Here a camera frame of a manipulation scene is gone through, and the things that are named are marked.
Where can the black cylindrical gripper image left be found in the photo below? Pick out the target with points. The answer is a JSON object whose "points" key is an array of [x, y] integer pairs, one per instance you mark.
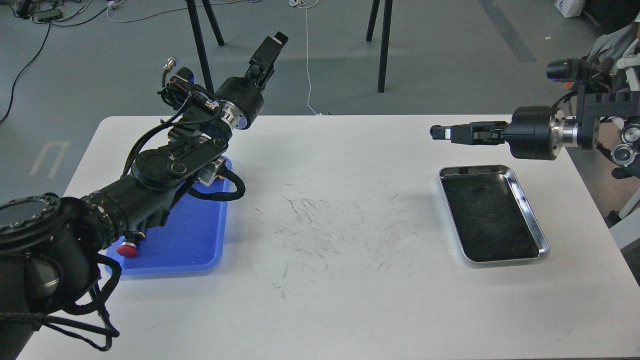
{"points": [[239, 97]]}

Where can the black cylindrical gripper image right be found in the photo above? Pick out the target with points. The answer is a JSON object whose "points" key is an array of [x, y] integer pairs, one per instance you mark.
{"points": [[529, 133]]}

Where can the blue plastic tray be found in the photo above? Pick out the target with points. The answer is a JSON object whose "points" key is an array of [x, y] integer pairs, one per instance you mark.
{"points": [[191, 241]]}

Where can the silver metal tray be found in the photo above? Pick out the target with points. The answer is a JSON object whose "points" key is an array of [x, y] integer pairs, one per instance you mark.
{"points": [[498, 226]]}

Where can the white box on floor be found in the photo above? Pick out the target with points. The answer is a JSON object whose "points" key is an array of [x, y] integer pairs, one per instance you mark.
{"points": [[569, 8]]}

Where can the grey backpack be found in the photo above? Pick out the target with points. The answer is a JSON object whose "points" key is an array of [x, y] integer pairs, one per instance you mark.
{"points": [[612, 45]]}

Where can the black robot arm image left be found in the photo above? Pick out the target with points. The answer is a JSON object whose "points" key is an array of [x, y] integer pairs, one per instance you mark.
{"points": [[53, 272]]}

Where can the red push button switch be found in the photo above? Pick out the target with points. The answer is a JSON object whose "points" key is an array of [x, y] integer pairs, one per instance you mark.
{"points": [[129, 245]]}

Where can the black tripod leg left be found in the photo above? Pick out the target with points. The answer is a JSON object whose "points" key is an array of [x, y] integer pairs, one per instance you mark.
{"points": [[195, 25]]}

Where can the black tripod leg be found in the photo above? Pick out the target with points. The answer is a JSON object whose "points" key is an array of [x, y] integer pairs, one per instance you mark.
{"points": [[387, 15], [195, 25]]}

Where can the black tripod leg right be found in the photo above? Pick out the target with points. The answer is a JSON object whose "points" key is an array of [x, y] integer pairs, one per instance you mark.
{"points": [[387, 15]]}

